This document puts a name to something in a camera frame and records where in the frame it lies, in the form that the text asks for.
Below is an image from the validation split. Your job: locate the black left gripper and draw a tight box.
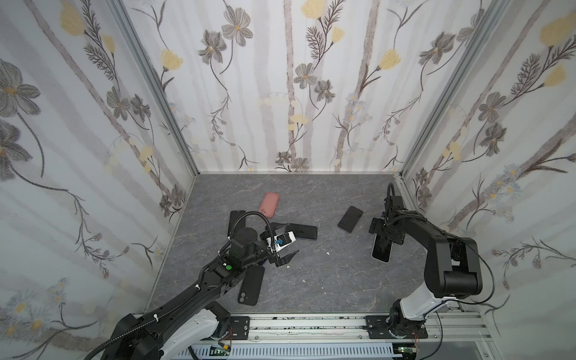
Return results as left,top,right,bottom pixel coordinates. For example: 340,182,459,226
239,223,299,269

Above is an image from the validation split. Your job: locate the black phone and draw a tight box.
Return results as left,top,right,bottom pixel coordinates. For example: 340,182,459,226
290,223,318,240
337,205,364,233
372,232,392,263

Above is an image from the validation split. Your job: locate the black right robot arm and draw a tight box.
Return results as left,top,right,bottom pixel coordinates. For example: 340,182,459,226
369,183,494,338

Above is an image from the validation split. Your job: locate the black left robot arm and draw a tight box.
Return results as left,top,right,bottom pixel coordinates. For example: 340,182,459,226
85,227,296,359

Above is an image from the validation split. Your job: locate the pink phone case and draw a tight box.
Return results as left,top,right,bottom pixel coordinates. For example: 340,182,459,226
258,192,281,218

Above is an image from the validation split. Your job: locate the black phone case far left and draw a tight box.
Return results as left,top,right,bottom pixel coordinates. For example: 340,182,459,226
227,210,246,237

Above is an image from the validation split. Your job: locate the black phone case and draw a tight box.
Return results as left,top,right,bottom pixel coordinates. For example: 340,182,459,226
237,265,265,306
227,210,246,237

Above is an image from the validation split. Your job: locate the black phone case front left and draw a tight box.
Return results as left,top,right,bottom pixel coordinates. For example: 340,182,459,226
237,265,265,306

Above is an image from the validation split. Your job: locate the small green circuit board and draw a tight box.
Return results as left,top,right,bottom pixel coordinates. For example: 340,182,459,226
208,345,231,357

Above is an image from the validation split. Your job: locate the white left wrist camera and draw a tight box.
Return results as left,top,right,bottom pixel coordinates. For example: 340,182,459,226
268,232,296,252

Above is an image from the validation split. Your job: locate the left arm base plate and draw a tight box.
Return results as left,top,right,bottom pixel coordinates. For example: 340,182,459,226
211,316,251,341

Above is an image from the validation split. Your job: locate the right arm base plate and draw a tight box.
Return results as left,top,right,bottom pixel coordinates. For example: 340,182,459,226
364,315,428,340

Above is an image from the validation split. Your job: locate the aluminium mounting rail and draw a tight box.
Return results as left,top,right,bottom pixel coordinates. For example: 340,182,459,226
232,311,492,344

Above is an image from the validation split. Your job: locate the white slotted cable duct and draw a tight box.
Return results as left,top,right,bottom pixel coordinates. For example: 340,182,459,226
173,343,403,359

